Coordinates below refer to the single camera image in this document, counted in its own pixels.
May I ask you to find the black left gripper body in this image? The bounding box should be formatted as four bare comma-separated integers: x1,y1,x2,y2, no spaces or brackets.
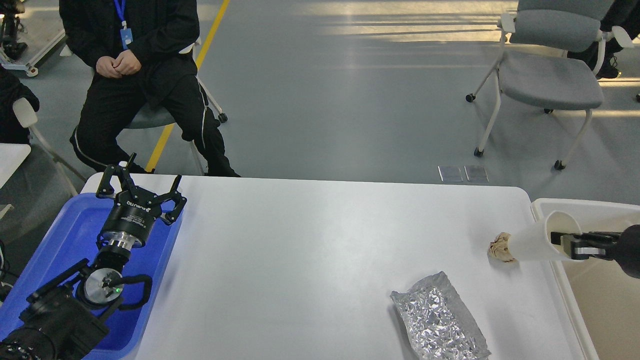
97,189,170,249

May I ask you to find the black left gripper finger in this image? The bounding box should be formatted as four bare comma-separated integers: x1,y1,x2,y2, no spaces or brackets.
153,175,188,226
95,152,138,202

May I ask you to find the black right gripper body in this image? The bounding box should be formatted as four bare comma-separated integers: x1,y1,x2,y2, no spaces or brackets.
607,224,640,280

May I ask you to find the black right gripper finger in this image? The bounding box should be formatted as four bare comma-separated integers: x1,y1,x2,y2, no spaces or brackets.
550,231,622,244
561,235,613,261

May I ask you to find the white paper cup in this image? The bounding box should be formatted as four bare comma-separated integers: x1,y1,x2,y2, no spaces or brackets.
506,210,582,262

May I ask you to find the robot base on cart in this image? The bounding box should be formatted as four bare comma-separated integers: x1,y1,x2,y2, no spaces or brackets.
1,0,66,77

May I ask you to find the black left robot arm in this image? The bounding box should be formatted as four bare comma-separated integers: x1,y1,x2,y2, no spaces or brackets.
1,162,187,360

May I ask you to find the white plastic bin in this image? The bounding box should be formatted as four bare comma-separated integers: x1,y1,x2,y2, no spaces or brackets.
531,198,640,360

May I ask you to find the crumpled brown paper ball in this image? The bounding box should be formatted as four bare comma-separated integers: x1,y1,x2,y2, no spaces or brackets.
487,232,516,264

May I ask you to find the blue plastic tray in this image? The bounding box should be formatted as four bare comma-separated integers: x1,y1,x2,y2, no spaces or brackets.
0,193,182,360

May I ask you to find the grey chair behind person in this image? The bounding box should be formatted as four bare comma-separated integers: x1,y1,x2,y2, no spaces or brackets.
127,79,228,173

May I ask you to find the white side table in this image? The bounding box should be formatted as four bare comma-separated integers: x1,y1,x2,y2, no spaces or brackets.
0,143,31,188

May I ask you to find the right floor outlet plate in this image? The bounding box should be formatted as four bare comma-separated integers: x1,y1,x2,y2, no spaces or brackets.
464,165,489,183

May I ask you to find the floor outlet plate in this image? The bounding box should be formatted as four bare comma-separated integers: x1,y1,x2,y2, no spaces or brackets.
438,165,464,183
464,165,489,183

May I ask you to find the white chair at left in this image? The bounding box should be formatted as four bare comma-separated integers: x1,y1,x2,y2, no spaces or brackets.
12,97,87,197

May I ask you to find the person in black at left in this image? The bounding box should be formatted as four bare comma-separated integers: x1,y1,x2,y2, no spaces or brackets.
0,67,41,144

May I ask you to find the left floor outlet plate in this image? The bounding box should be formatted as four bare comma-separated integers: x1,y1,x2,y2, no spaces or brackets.
438,165,464,183

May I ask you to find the person in black clothes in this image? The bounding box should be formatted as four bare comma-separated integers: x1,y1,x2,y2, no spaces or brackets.
59,0,237,177

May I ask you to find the silver foil bag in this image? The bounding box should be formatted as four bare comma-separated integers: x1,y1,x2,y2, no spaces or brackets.
390,271,492,360

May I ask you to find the grey white wheeled chair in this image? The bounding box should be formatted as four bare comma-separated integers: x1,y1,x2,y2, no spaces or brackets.
474,0,633,171

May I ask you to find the seated person at right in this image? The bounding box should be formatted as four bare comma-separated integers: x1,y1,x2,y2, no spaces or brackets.
566,0,640,79

